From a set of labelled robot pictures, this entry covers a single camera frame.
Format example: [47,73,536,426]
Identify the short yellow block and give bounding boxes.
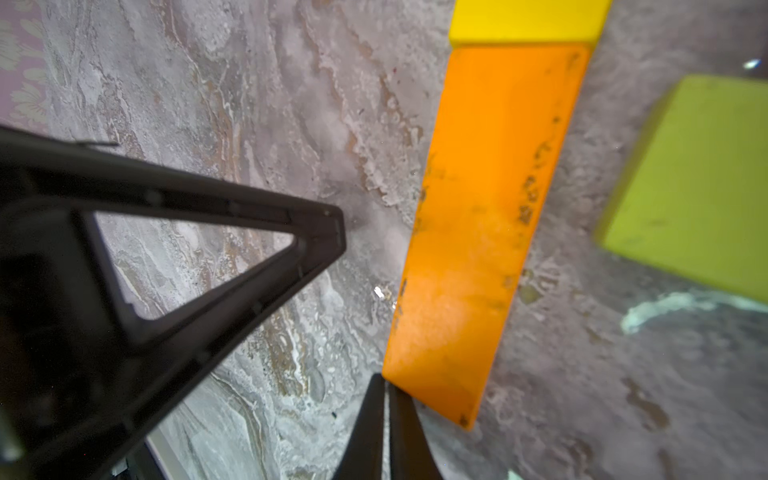
[449,0,612,47]

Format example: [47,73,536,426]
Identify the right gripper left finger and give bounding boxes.
[332,374,385,480]

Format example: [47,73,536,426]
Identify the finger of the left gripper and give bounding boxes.
[1,128,346,479]

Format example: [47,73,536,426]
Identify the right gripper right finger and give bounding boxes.
[388,383,443,480]

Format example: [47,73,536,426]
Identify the orange block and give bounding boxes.
[383,43,591,429]

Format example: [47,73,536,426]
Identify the lime green block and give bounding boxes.
[594,75,767,303]

